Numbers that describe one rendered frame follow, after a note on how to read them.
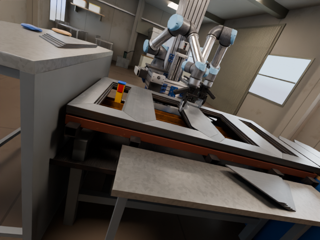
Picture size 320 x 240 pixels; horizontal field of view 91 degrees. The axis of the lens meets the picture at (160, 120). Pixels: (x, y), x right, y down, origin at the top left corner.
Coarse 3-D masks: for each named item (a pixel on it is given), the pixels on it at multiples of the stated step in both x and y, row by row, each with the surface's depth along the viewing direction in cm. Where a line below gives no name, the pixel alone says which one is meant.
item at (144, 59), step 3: (141, 54) 698; (141, 57) 725; (144, 57) 679; (147, 57) 682; (150, 57) 707; (141, 60) 708; (144, 60) 685; (147, 60) 688; (150, 60) 691; (141, 63) 693; (144, 63) 690; (141, 66) 693; (144, 66) 696; (183, 72) 749; (186, 72) 752; (183, 75) 755; (186, 75) 759; (189, 75) 762
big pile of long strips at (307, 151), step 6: (282, 138) 145; (288, 144) 132; (294, 144) 139; (300, 144) 146; (300, 150) 127; (306, 150) 133; (312, 150) 140; (306, 156) 118; (312, 156) 124; (318, 156) 129; (318, 162) 114; (318, 174) 108
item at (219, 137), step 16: (128, 96) 113; (160, 96) 140; (80, 112) 73; (96, 112) 73; (208, 112) 150; (144, 128) 79; (160, 128) 80; (192, 128) 101; (256, 128) 151; (208, 144) 87; (224, 144) 88; (256, 144) 106; (272, 144) 130; (272, 160) 96; (288, 160) 97
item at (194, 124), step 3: (192, 123) 101; (195, 123) 103; (198, 123) 105; (195, 126) 98; (198, 126) 100; (201, 126) 102; (204, 126) 104; (207, 126) 106; (204, 129) 99; (207, 129) 100; (210, 129) 102; (213, 129) 104; (216, 132) 100
